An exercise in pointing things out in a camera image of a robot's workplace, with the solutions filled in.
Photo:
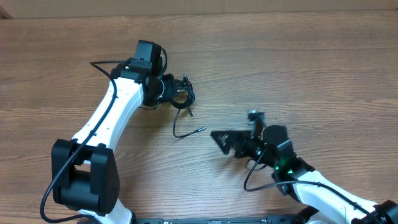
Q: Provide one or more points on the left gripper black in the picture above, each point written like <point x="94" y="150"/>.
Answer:
<point x="170" y="79"/>

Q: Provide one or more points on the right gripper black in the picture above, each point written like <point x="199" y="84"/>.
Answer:
<point x="243" y="144"/>

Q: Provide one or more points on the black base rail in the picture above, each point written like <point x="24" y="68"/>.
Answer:
<point x="270" y="219"/>

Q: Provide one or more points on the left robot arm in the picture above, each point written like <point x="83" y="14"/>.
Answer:
<point x="85" y="179"/>

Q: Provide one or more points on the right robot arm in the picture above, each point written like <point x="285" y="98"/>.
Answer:
<point x="296" y="178"/>

